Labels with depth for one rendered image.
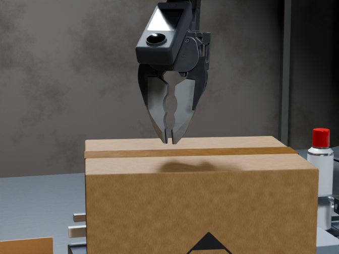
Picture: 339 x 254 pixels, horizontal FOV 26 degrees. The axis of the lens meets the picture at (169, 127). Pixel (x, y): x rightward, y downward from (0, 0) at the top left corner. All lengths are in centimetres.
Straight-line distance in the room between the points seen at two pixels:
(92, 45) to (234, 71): 83
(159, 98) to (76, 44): 315
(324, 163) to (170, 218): 59
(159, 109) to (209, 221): 16
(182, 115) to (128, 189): 13
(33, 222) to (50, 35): 245
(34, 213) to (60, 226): 13
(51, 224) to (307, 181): 88
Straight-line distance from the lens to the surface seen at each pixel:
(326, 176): 148
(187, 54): 96
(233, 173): 94
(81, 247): 140
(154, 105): 98
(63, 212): 181
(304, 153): 227
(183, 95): 97
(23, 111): 414
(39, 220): 176
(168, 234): 94
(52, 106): 414
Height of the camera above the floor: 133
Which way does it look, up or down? 9 degrees down
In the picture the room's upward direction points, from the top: straight up
